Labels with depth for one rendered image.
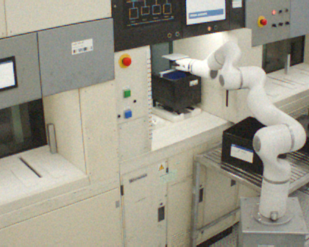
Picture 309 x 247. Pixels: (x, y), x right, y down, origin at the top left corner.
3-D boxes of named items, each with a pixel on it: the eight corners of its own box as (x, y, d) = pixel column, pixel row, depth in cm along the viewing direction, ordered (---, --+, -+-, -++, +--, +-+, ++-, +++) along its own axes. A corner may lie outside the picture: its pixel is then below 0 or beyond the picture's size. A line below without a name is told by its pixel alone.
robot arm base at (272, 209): (296, 226, 182) (302, 188, 176) (251, 225, 186) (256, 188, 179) (289, 201, 200) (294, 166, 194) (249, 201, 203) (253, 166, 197)
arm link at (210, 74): (199, 56, 254) (189, 67, 252) (217, 61, 244) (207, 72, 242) (205, 67, 259) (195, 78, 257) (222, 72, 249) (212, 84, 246)
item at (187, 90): (171, 118, 265) (171, 63, 254) (148, 108, 280) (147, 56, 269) (202, 107, 278) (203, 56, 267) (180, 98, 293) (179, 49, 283)
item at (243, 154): (219, 161, 243) (221, 131, 237) (247, 143, 261) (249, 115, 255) (262, 176, 224) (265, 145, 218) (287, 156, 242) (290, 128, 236)
